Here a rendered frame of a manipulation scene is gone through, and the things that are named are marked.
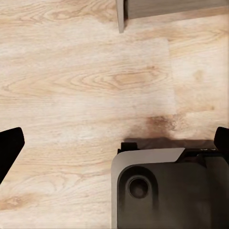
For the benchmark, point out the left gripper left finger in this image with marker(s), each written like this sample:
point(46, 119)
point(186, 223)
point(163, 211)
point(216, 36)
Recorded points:
point(11, 143)

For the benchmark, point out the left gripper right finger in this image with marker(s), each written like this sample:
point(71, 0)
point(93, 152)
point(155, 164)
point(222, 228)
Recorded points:
point(221, 141)

